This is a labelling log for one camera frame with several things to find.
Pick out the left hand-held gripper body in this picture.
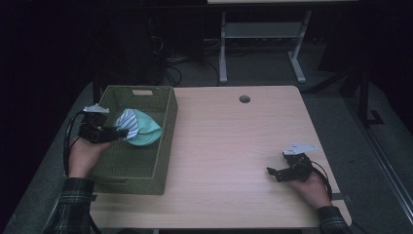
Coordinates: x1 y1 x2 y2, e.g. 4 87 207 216
78 103 113 144

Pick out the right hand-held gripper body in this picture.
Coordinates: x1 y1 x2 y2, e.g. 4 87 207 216
280 142 319 183

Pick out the mint green pet garment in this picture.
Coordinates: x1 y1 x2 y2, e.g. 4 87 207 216
114 108 163 147

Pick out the green woven basket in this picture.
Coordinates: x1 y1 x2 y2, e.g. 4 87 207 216
88 85 179 195

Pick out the person's right hand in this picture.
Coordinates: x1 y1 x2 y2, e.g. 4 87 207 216
287 171 333 210

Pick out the person's left hand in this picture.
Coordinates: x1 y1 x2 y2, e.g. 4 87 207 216
67 136 115 179

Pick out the grey tape piece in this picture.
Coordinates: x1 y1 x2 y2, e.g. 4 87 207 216
331 192 353 203

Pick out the white-legged desk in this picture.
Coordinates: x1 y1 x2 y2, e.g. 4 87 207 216
206 0 358 85

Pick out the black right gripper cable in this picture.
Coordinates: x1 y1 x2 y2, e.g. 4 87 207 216
306 160 334 202

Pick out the tangle of floor cables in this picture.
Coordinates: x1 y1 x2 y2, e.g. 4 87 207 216
160 56 222 88

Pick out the aluminium rail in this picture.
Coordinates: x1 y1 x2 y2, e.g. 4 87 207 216
41 194 66 234
344 96 413 226

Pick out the black metal frame post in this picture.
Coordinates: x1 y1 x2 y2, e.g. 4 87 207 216
357 62 385 127

